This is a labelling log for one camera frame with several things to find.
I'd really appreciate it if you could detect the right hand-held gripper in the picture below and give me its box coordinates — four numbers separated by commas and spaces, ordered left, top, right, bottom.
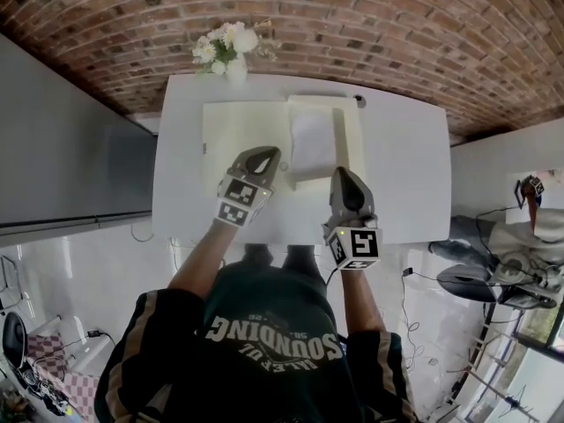
323, 166, 382, 271

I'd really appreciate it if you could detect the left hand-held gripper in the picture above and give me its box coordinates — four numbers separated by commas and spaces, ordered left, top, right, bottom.
215, 146, 283, 229

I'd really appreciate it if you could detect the cream yellow mat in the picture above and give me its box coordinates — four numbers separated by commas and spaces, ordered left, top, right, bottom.
201, 93, 367, 198

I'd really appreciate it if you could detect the white cloth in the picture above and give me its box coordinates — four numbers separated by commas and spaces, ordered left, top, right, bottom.
289, 110, 339, 174

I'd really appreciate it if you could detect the person's right forearm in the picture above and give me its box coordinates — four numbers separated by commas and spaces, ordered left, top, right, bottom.
338, 265, 385, 339

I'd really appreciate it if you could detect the person's left forearm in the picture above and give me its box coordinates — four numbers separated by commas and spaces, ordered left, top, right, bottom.
166, 216, 242, 301

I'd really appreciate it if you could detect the white desk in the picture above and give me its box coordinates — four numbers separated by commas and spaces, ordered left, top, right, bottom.
151, 72, 454, 247

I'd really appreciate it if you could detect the person's right black shoe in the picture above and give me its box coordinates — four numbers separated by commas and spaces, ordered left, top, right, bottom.
280, 243, 322, 278

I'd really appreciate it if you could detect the person's black shoe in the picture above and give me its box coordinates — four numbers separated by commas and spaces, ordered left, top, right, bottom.
243, 242, 275, 267
280, 243, 322, 278

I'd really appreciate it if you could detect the person's left black shoe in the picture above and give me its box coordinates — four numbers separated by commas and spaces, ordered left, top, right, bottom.
243, 242, 275, 267

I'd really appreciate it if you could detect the white vase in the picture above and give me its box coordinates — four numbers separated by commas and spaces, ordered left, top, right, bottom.
224, 56, 249, 84

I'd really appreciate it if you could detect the white flower bunch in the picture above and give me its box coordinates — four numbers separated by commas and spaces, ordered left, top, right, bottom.
190, 17, 284, 78

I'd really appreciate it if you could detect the black office chair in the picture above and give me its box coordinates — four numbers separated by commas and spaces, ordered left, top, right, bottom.
435, 263, 559, 311

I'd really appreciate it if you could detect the person's dark green shirt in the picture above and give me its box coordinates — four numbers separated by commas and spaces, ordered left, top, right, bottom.
93, 261, 419, 423

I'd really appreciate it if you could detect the grey metal cabinet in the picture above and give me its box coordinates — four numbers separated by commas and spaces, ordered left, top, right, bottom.
0, 32, 160, 238

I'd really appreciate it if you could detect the red checkered cloth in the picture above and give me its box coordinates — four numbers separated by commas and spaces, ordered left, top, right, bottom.
25, 331, 103, 423

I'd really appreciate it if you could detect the black round chair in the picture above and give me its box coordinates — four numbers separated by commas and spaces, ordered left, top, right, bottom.
1, 314, 30, 372

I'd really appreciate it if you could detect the pile of electronic devices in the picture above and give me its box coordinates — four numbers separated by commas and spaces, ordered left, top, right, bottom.
0, 359, 74, 418

